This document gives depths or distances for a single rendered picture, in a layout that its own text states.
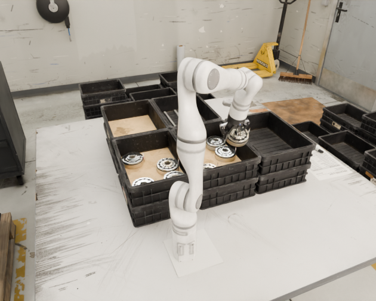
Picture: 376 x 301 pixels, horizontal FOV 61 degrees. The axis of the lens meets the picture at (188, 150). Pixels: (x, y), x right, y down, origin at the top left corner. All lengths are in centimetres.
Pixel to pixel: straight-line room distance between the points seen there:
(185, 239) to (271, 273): 35
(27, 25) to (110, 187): 322
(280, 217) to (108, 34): 368
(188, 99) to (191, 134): 10
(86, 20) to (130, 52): 70
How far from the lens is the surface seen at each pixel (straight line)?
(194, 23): 495
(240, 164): 139
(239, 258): 131
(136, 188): 126
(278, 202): 158
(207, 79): 88
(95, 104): 305
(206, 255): 130
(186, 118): 95
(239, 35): 534
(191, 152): 97
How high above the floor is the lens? 172
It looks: 33 degrees down
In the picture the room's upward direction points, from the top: straight up
